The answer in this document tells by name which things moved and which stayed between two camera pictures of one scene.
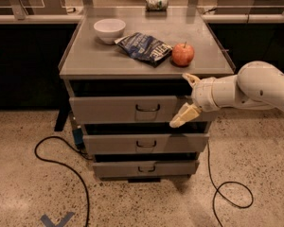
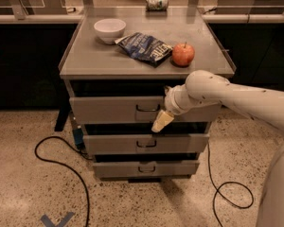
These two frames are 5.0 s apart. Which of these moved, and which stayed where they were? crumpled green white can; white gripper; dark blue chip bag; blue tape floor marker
Moved: white gripper
Stayed: blue tape floor marker; dark blue chip bag; crumpled green white can
